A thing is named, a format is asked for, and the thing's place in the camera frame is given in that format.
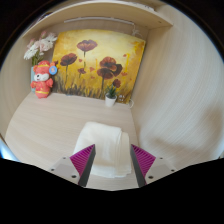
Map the teal flower vase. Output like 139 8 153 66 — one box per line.
30 64 38 93

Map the red plush mouse toy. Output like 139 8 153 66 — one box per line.
30 59 58 100

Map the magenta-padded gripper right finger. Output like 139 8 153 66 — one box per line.
130 143 177 188

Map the small plant in white pot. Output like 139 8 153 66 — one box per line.
104 84 118 108

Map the yellow poppy flower painting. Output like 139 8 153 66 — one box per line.
51 29 147 104

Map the cream white towel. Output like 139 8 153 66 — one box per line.
72 121 133 179

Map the white and pink flower bouquet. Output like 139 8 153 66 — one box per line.
23 30 58 66

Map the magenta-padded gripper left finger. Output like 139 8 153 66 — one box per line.
49 143 97 188

